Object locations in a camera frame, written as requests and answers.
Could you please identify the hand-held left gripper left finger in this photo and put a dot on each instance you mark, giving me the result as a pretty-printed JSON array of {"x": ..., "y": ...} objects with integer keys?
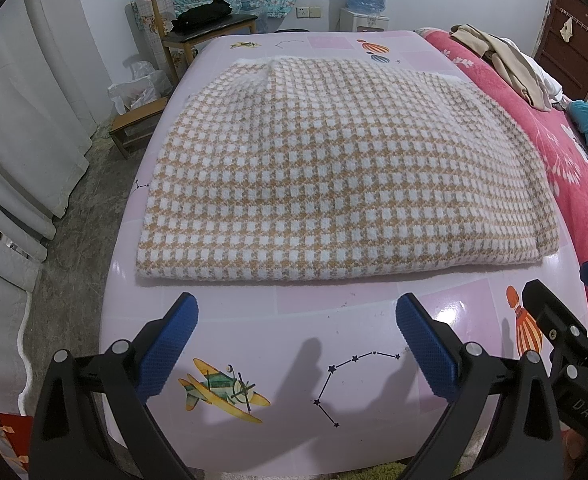
[{"x": 166, "y": 350}]

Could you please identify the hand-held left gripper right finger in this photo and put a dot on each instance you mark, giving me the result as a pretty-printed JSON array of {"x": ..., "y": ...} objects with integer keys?
[{"x": 429, "y": 350}]

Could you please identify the beige white checkered coat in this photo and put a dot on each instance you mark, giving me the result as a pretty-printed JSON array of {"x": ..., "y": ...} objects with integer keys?
[{"x": 349, "y": 170}]

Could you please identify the pile of beige clothes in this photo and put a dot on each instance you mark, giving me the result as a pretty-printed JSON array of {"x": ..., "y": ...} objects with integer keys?
[{"x": 509, "y": 65}]

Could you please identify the pink floral blanket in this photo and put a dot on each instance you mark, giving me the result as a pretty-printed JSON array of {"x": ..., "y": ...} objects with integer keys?
[{"x": 564, "y": 170}]

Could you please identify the green fluffy rug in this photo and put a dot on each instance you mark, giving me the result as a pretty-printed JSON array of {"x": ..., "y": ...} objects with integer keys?
[{"x": 424, "y": 472}]

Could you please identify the red paper bag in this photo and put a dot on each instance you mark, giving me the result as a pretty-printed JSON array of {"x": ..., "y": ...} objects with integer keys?
[{"x": 16, "y": 435}]

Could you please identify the brown door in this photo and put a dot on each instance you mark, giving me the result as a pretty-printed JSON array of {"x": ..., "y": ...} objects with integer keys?
[{"x": 574, "y": 65}]

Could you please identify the small wooden stool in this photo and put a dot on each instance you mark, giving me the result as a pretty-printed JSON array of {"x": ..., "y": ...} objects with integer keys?
[{"x": 133, "y": 120}]

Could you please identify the pale item hanging on door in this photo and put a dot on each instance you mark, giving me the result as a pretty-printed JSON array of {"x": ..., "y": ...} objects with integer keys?
[{"x": 567, "y": 29}]

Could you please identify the white plastic bag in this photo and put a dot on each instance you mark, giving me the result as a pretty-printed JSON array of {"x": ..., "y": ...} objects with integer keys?
[{"x": 138, "y": 85}]

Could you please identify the white curtain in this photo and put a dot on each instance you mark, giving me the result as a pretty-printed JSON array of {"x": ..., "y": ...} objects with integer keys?
[{"x": 23, "y": 110}]

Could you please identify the wooden chair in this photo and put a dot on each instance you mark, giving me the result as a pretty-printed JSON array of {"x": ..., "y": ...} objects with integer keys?
[{"x": 208, "y": 30}]

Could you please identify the white water dispenser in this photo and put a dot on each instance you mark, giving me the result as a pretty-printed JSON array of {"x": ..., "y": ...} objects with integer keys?
[{"x": 364, "y": 21}]

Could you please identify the black bag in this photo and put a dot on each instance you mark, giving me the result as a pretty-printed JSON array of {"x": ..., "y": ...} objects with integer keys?
[{"x": 201, "y": 14}]

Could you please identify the wall socket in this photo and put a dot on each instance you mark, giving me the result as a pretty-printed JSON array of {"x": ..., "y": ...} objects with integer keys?
[{"x": 309, "y": 11}]

